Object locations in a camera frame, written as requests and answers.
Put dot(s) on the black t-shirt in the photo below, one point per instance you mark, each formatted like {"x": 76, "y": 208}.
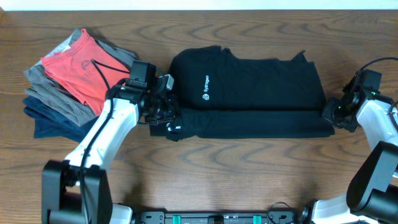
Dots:
{"x": 225, "y": 97}

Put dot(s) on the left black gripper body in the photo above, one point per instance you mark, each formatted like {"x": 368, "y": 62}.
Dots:
{"x": 161, "y": 111}

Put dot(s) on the folded navy blue garment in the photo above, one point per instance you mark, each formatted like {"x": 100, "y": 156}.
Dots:
{"x": 50, "y": 123}

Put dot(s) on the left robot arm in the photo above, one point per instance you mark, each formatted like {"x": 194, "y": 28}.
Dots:
{"x": 76, "y": 190}

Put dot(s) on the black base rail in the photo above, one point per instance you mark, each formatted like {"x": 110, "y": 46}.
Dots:
{"x": 276, "y": 216}

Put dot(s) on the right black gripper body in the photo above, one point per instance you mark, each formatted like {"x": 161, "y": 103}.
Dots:
{"x": 334, "y": 112}

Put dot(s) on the folded red t-shirt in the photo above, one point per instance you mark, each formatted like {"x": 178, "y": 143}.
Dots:
{"x": 86, "y": 71}

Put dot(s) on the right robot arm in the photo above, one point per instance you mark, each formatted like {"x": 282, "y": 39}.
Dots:
{"x": 370, "y": 197}

